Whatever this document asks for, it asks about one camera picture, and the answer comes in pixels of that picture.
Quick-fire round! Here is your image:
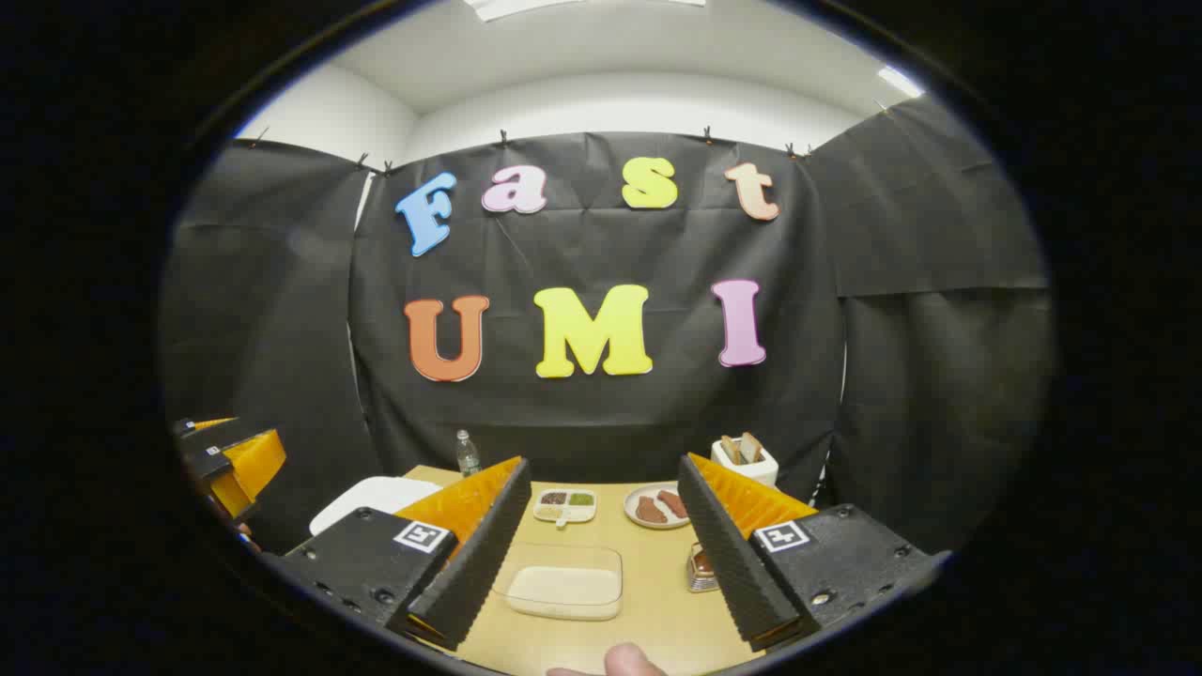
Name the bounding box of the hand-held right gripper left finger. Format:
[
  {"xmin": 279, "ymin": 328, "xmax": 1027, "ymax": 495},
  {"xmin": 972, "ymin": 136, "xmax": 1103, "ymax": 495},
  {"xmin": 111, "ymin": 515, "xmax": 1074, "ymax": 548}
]
[{"xmin": 272, "ymin": 456, "xmax": 532, "ymax": 651}]

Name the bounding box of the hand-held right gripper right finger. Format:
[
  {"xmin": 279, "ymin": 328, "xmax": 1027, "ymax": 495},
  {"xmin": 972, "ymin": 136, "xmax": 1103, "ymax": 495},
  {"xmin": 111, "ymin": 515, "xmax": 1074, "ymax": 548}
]
[{"xmin": 677, "ymin": 453, "xmax": 940, "ymax": 653}]

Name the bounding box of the clear box of rice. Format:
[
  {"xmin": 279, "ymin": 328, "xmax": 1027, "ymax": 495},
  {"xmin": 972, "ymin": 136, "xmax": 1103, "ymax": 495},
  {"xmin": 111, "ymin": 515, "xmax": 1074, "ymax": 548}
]
[{"xmin": 495, "ymin": 543, "xmax": 624, "ymax": 622}]

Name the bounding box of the white rice cooker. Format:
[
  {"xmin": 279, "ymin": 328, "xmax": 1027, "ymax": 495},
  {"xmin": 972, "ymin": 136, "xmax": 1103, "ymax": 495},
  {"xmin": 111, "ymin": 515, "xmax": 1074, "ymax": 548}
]
[{"xmin": 310, "ymin": 476, "xmax": 442, "ymax": 536}]

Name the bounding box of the round white plate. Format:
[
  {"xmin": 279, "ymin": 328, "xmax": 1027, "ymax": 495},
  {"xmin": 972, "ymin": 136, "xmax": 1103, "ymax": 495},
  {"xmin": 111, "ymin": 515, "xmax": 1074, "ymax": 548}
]
[{"xmin": 624, "ymin": 483, "xmax": 693, "ymax": 530}]

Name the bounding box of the white toaster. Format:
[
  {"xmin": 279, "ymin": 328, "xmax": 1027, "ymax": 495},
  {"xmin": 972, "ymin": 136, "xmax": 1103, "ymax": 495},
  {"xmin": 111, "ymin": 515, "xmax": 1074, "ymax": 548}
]
[{"xmin": 711, "ymin": 437, "xmax": 779, "ymax": 489}]

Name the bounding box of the white divided bean dish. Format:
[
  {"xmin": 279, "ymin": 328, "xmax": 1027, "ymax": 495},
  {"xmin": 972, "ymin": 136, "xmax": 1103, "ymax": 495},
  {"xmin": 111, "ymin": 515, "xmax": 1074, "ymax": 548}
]
[{"xmin": 533, "ymin": 488, "xmax": 597, "ymax": 529}]

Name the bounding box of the black backdrop cloth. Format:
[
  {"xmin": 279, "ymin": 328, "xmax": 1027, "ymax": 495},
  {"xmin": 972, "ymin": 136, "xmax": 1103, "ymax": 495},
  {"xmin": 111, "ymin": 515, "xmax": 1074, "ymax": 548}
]
[{"xmin": 160, "ymin": 94, "xmax": 1057, "ymax": 555}]

